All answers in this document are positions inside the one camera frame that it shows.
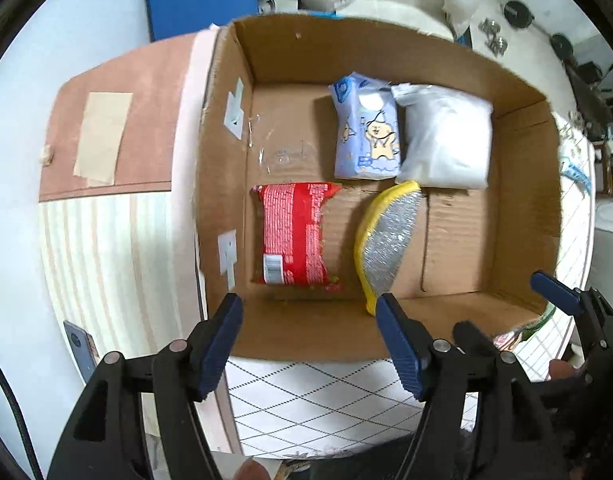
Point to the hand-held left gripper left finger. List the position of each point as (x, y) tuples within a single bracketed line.
[(217, 347)]

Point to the chrome dumbbell parts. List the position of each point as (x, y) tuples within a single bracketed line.
[(494, 36)]

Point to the white soft pack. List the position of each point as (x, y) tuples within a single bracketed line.
[(446, 140)]

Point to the yellow silver scouring sponge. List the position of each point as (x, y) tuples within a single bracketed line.
[(389, 240)]

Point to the grey blue phone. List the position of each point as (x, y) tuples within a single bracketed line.
[(80, 350)]

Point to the green red snack packet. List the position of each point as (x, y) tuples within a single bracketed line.
[(529, 329)]

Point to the brown cardboard box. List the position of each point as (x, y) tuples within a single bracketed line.
[(461, 240)]

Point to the blue cartoon tissue pack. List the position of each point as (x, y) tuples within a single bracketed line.
[(366, 135)]

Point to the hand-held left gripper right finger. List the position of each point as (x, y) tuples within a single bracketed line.
[(402, 347)]

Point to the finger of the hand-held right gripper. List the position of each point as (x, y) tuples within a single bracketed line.
[(474, 337), (554, 287)]

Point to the black weight plate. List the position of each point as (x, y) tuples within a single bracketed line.
[(561, 45), (517, 13)]

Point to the beige tape strip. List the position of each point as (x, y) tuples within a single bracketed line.
[(102, 137)]

